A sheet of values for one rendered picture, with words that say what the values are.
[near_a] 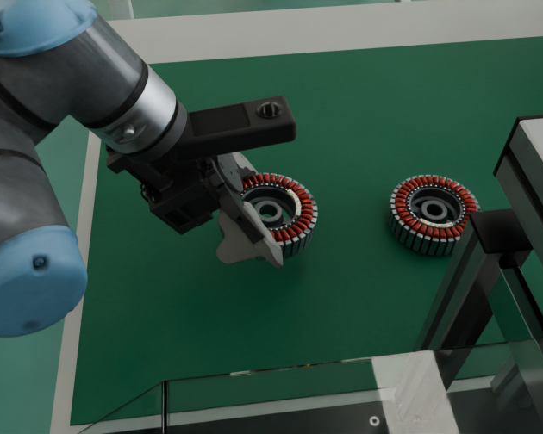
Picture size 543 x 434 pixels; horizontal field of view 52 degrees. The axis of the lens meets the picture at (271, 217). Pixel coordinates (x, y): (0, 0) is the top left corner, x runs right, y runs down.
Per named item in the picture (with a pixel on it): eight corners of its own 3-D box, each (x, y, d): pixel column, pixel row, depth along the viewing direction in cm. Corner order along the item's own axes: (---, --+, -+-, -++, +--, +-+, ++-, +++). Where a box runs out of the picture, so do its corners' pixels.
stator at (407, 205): (389, 186, 77) (393, 166, 74) (471, 197, 76) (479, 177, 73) (383, 250, 70) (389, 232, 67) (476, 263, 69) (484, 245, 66)
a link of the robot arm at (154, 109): (144, 44, 49) (154, 101, 44) (176, 78, 52) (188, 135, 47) (78, 89, 51) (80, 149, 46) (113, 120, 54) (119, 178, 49)
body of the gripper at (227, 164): (176, 188, 63) (101, 125, 54) (240, 150, 61) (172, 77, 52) (185, 240, 58) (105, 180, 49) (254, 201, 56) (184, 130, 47)
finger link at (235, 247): (245, 284, 62) (197, 219, 59) (290, 260, 61) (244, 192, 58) (242, 299, 59) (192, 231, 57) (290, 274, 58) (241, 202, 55)
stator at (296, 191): (227, 269, 61) (229, 249, 58) (210, 196, 68) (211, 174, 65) (325, 257, 64) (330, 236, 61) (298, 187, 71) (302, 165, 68)
